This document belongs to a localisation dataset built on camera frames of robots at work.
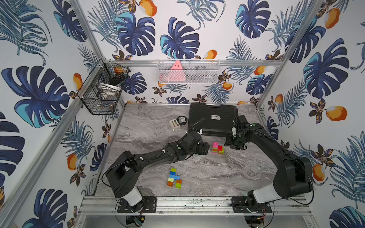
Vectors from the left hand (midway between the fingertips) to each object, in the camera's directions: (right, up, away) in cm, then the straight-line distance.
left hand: (205, 143), depth 82 cm
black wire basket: (-61, +30, +1) cm, 68 cm away
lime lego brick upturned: (+7, -4, +7) cm, 11 cm away
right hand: (+14, -1, +5) cm, 15 cm away
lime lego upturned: (-19, -16, +4) cm, 25 cm away
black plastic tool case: (+10, +13, +22) cm, 27 cm away
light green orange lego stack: (-20, -22, -1) cm, 30 cm away
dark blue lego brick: (-19, -18, +3) cm, 27 cm away
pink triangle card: (-17, +43, +9) cm, 47 cm away
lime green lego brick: (-16, -23, -2) cm, 28 cm away
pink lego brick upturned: (+8, -8, +12) cm, 17 cm away
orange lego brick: (-15, -21, -1) cm, 26 cm away
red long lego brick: (+11, -4, +9) cm, 14 cm away
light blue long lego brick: (-18, -19, 0) cm, 26 cm away
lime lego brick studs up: (+12, -7, +9) cm, 17 cm away
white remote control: (-19, +10, +22) cm, 31 cm away
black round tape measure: (-14, +14, +28) cm, 34 cm away
